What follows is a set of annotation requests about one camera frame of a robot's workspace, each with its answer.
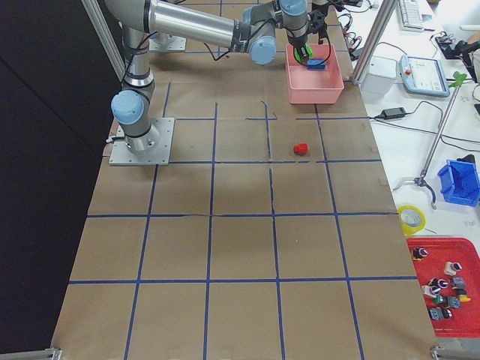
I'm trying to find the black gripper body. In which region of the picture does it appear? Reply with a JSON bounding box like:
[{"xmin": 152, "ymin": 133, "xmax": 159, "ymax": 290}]
[{"xmin": 287, "ymin": 31, "xmax": 308, "ymax": 51}]

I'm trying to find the green toy block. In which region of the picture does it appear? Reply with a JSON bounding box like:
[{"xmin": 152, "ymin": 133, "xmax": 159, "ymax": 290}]
[{"xmin": 294, "ymin": 44, "xmax": 313, "ymax": 66}]

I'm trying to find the blue toy block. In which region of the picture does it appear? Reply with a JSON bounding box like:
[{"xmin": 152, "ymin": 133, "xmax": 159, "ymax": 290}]
[{"xmin": 306, "ymin": 58, "xmax": 326, "ymax": 71}]

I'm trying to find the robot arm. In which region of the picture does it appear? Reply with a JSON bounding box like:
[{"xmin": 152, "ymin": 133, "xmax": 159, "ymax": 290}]
[{"xmin": 106, "ymin": 1, "xmax": 316, "ymax": 166}]

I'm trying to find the pink plastic box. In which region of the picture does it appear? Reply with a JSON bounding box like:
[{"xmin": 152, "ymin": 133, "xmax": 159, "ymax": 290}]
[{"xmin": 286, "ymin": 43, "xmax": 344, "ymax": 104}]

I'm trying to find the white box device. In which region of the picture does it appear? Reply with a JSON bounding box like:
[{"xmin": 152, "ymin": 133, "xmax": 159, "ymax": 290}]
[{"xmin": 361, "ymin": 55, "xmax": 397, "ymax": 96}]

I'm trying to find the red toy block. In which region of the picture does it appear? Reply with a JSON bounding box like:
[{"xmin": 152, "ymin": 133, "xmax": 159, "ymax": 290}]
[{"xmin": 293, "ymin": 142, "xmax": 309, "ymax": 156}]

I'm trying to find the black power adapter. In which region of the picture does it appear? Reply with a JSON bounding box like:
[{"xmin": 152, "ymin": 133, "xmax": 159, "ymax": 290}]
[{"xmin": 379, "ymin": 107, "xmax": 407, "ymax": 120}]

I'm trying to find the white keyboard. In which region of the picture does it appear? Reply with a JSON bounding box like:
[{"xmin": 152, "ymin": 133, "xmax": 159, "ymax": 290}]
[{"xmin": 397, "ymin": 0, "xmax": 425, "ymax": 32}]

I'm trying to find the teach pendant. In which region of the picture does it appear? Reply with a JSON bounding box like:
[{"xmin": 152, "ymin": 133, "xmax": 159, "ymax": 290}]
[{"xmin": 398, "ymin": 55, "xmax": 450, "ymax": 98}]

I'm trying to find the reacher grabber tool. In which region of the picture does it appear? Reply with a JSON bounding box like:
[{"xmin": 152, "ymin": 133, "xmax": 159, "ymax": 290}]
[{"xmin": 392, "ymin": 71, "xmax": 467, "ymax": 210}]

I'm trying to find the blue storage bin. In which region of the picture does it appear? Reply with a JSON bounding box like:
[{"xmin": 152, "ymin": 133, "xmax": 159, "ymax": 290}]
[{"xmin": 437, "ymin": 160, "xmax": 479, "ymax": 207}]

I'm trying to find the yellow tape roll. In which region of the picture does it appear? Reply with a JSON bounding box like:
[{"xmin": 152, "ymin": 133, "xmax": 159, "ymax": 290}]
[{"xmin": 398, "ymin": 205, "xmax": 426, "ymax": 236}]

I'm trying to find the red plastic tray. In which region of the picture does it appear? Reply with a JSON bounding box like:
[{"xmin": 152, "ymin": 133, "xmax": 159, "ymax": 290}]
[{"xmin": 407, "ymin": 236, "xmax": 479, "ymax": 338}]

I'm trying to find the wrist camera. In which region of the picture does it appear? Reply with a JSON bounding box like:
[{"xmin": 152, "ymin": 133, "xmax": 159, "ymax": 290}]
[{"xmin": 308, "ymin": 10, "xmax": 328, "ymax": 39}]

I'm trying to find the aluminium frame post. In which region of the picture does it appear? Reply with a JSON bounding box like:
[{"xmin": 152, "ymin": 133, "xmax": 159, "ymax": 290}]
[{"xmin": 351, "ymin": 0, "xmax": 395, "ymax": 85}]

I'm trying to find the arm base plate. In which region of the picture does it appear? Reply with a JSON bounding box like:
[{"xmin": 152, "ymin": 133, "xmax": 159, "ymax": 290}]
[
  {"xmin": 109, "ymin": 117, "xmax": 176, "ymax": 166},
  {"xmin": 149, "ymin": 33, "xmax": 187, "ymax": 53}
]

